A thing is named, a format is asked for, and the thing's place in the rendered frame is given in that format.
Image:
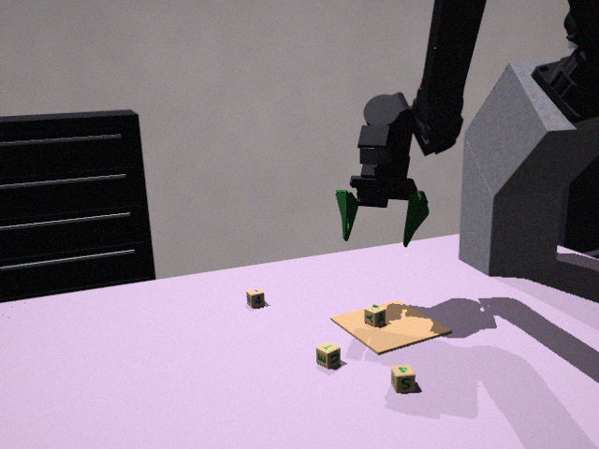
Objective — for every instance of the tan flat mat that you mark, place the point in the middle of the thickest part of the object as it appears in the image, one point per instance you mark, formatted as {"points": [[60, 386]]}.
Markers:
{"points": [[404, 326]]}

